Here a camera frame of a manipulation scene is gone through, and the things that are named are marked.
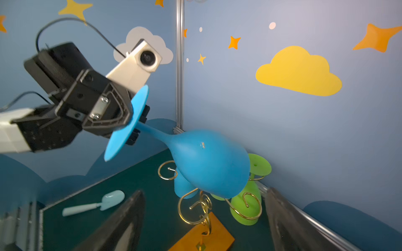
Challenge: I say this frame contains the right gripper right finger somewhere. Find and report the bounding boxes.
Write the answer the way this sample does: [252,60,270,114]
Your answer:
[265,188,340,251]

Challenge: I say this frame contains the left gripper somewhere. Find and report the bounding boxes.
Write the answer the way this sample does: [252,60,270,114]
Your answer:
[14,42,151,153]

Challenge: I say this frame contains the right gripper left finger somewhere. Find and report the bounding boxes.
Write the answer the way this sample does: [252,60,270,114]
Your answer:
[74,190,146,251]

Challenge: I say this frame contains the blue wine glass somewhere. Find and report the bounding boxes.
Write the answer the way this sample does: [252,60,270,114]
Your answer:
[174,169,196,198]
[104,85,250,199]

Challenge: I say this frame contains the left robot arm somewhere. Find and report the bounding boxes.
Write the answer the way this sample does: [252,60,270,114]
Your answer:
[1,40,161,154]

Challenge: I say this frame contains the left green wine glass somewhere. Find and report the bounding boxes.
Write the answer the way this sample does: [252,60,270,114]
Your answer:
[229,153,272,226]

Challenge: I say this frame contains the orange wooden rack base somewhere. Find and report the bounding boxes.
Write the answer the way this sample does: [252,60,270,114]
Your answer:
[169,212,235,251]

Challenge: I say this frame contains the light blue toy spatula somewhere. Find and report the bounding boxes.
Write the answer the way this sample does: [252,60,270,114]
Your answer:
[62,190,125,217]

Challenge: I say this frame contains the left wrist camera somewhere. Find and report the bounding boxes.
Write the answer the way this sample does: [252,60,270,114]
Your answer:
[106,39,162,93]

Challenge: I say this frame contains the gold wire glass rack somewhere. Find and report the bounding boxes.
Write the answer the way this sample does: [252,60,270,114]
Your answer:
[158,160,262,236]

